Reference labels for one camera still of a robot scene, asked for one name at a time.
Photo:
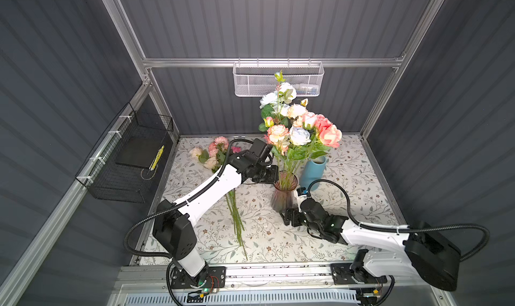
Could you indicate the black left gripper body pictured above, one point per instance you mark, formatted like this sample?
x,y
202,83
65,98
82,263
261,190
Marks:
x,y
267,174

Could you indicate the teal ceramic vase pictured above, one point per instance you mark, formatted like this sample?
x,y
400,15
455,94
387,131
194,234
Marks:
x,y
313,170

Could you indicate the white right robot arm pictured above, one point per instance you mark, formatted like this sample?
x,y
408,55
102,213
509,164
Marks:
x,y
387,250

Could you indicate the black wire basket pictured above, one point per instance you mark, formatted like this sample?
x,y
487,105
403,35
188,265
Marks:
x,y
106,180

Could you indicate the white green rose spray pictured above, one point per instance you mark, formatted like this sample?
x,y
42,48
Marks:
x,y
275,104

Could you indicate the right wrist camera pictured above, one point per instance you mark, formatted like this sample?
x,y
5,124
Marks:
x,y
301,195

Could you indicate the large pink rose stem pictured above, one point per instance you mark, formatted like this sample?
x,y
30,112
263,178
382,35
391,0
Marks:
x,y
325,138

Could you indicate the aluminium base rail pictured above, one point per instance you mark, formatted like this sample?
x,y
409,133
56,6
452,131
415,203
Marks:
x,y
237,277

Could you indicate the small pink rose stem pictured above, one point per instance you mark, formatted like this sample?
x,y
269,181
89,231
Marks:
x,y
313,120

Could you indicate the white wire mesh basket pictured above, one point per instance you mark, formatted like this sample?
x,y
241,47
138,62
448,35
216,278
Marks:
x,y
256,79

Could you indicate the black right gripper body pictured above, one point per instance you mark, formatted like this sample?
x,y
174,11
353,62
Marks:
x,y
296,217

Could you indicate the small pink flower spray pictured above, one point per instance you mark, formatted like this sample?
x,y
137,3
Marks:
x,y
212,158

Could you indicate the white single rose stem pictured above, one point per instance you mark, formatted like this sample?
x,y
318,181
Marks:
x,y
294,151

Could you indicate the black book in basket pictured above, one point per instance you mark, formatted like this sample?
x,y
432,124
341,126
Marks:
x,y
139,153

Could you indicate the pink bud spray stem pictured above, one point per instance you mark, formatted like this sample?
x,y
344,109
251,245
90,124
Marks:
x,y
278,136

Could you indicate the pink ribbed glass vase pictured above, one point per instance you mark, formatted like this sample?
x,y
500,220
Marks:
x,y
284,192

